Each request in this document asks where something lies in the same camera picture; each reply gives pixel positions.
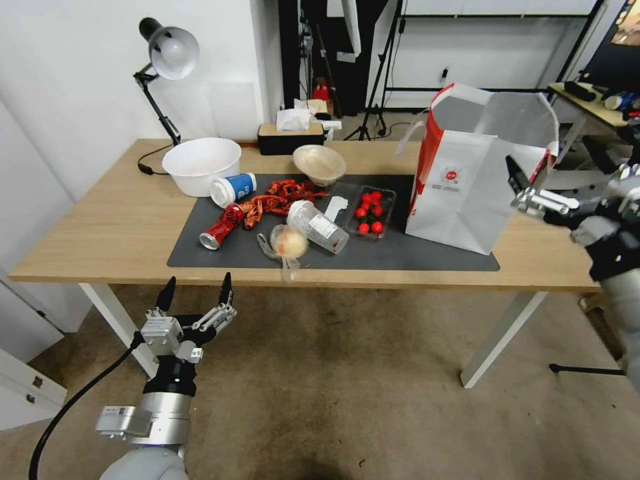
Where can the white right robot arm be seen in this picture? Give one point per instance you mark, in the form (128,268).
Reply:
(622,320)

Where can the clear plastic bag with food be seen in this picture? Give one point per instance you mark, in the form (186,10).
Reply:
(289,242)

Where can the black camera tripod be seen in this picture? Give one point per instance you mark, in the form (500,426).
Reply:
(380,65)

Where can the wooden table with white legs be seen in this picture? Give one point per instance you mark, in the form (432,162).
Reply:
(115,220)

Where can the dark grey table mat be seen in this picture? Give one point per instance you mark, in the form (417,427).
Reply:
(400,252)

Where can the white red food delivery bag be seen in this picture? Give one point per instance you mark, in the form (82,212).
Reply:
(460,200)

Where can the clear plastic tomato tray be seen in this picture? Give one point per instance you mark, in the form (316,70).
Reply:
(387,200)

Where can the white tissue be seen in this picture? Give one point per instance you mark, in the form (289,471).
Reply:
(292,119)

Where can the black stand leg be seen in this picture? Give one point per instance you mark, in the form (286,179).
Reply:
(585,370)

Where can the wooden side table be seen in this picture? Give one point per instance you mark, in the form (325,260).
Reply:
(585,105)

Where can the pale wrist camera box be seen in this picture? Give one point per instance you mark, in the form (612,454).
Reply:
(160,336)

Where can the black desk lamp silver shade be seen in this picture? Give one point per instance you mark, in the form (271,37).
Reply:
(172,50)

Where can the white cabinet with drawers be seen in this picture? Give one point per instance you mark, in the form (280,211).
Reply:
(25,310)

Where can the red crayfish shell pile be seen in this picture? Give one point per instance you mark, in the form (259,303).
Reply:
(262,207)
(292,189)

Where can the blue white can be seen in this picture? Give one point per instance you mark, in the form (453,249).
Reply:
(617,101)

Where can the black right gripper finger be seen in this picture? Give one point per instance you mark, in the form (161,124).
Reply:
(518,175)

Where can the red box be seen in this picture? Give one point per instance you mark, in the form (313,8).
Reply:
(321,90)

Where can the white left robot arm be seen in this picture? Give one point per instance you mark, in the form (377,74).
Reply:
(150,430)

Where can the black tissue box wooden top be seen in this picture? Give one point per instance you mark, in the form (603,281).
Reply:
(290,142)

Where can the red cherry tomato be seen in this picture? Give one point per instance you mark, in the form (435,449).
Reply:
(377,228)
(360,213)
(377,210)
(363,229)
(375,195)

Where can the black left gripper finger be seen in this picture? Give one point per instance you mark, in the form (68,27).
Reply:
(165,296)
(226,292)

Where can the clear plastic cup with lid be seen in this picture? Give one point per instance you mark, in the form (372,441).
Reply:
(320,227)

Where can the beige bowl with clear lid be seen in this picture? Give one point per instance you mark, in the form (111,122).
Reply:
(320,162)

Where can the crushed red soda can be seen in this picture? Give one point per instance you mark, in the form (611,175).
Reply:
(220,230)

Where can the large white plastic bowl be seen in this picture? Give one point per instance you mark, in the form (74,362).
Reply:
(200,167)

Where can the white blue paper cup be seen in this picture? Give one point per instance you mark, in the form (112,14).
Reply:
(235,189)

